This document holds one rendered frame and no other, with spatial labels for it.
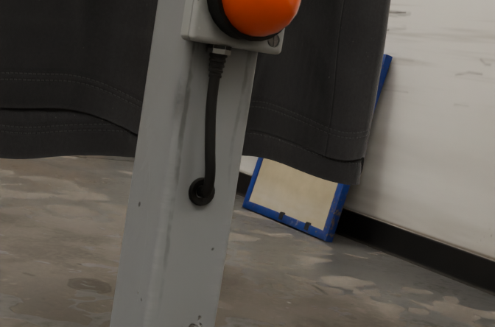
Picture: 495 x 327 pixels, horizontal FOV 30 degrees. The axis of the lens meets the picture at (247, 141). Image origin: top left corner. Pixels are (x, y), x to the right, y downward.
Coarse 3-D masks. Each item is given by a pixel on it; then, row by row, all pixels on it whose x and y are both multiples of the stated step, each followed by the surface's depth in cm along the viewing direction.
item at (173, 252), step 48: (192, 0) 41; (192, 48) 43; (240, 48) 43; (144, 96) 46; (192, 96) 43; (240, 96) 44; (144, 144) 45; (192, 144) 43; (240, 144) 45; (144, 192) 45; (144, 240) 44; (192, 240) 44; (144, 288) 44; (192, 288) 45
